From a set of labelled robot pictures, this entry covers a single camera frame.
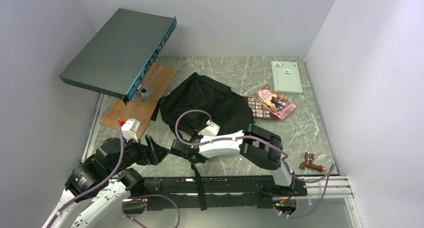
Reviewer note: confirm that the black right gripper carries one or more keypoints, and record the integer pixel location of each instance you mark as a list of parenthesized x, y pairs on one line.
[(191, 139)]

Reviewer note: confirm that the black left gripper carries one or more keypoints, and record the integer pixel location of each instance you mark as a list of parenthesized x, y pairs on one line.
[(152, 154)]

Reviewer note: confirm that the black student backpack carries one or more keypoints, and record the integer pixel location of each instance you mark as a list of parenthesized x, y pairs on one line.
[(199, 99)]

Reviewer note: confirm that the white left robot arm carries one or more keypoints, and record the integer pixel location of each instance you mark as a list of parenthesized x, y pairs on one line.
[(105, 178)]

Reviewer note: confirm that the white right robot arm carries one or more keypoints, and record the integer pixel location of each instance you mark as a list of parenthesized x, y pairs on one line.
[(259, 146)]

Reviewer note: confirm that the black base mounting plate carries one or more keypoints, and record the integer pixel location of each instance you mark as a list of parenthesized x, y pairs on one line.
[(218, 191)]

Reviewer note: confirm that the brown wooden board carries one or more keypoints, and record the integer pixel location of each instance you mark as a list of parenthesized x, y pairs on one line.
[(141, 107)]

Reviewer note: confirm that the dark red picture book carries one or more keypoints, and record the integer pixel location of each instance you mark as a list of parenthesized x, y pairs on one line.
[(259, 112)]

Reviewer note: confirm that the pink illustrated book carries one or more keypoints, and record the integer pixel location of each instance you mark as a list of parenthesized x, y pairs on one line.
[(274, 102)]

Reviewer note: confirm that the brown wooden faucet toy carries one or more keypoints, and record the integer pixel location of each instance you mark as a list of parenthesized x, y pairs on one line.
[(308, 163)]

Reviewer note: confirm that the pale green notebook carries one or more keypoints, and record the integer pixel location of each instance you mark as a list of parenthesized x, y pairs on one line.
[(286, 77)]

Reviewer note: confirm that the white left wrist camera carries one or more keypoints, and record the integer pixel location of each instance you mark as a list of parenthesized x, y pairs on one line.
[(129, 129)]

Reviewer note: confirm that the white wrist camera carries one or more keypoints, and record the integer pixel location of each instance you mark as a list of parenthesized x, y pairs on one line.
[(210, 129), (129, 129)]

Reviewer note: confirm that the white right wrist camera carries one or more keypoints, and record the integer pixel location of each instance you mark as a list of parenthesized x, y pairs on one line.
[(210, 129)]

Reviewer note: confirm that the grey metal stand bracket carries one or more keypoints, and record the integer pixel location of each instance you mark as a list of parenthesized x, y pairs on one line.
[(143, 93)]

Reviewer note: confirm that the grey network switch box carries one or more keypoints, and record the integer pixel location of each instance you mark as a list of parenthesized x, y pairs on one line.
[(118, 57)]

